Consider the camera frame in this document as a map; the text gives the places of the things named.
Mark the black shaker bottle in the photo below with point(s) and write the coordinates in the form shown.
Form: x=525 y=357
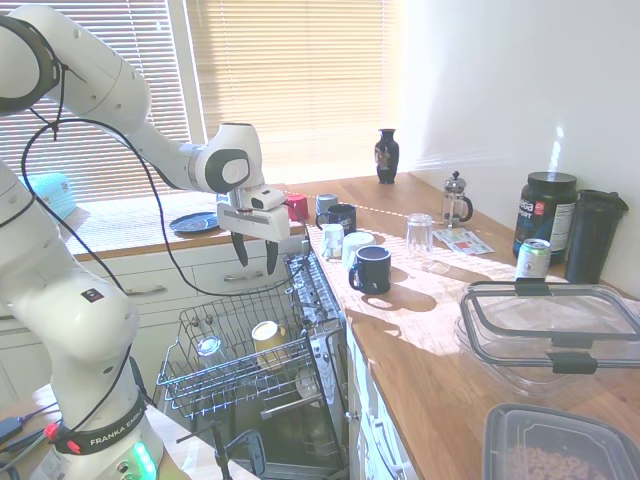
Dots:
x=592 y=235

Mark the printed paper card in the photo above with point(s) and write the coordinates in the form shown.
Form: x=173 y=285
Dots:
x=465 y=242

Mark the stainless steel dishwasher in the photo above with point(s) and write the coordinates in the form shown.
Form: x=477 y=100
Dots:
x=300 y=450

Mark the black protein powder tub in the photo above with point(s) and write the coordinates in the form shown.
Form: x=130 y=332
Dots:
x=545 y=215

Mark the white under-counter cabinet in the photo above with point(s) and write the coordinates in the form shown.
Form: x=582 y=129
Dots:
x=370 y=425

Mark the pale blue-grey mug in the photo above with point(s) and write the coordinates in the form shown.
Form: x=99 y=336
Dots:
x=327 y=201

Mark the clear textured drinking glass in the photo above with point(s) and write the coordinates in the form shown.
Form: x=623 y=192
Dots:
x=209 y=347

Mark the white and green can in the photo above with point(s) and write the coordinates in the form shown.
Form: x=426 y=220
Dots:
x=532 y=262

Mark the white bowl in rack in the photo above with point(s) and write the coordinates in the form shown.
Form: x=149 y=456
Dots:
x=307 y=385

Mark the plain white mug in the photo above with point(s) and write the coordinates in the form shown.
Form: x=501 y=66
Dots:
x=352 y=245

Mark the dark painted vase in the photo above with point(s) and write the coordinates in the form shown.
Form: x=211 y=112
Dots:
x=387 y=157

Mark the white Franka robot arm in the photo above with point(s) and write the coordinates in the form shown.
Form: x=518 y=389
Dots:
x=100 y=100

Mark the grey container with cereal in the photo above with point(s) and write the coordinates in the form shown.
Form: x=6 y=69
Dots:
x=550 y=450

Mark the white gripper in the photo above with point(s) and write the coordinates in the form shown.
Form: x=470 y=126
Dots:
x=250 y=222

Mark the black camera stand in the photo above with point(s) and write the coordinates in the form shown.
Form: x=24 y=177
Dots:
x=247 y=452

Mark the narrow window blind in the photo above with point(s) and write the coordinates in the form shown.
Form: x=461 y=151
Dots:
x=125 y=40

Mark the speckled navy mug with print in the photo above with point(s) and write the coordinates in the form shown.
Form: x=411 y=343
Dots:
x=342 y=220

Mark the wide window blind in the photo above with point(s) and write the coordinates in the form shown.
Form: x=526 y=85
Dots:
x=300 y=75

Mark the black adapter box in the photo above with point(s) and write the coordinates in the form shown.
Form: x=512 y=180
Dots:
x=11 y=427

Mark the red cup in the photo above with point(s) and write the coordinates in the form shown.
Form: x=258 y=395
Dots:
x=298 y=207

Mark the clear upturned glass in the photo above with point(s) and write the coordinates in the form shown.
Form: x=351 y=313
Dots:
x=419 y=235

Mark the small white creamer jug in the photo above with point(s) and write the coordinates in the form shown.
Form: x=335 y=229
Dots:
x=332 y=240

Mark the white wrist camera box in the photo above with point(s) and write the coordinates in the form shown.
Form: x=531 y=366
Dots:
x=265 y=198

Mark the glass French press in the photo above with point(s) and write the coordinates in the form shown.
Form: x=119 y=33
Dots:
x=455 y=205

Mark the plain navy mug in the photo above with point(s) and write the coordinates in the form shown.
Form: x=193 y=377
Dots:
x=375 y=272

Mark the blue plate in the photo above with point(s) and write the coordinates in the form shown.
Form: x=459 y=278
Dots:
x=195 y=223

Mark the clear clip-lid food container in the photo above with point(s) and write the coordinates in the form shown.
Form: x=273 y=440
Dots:
x=540 y=345

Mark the white drawer cabinet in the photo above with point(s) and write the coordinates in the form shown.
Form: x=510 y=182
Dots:
x=150 y=270

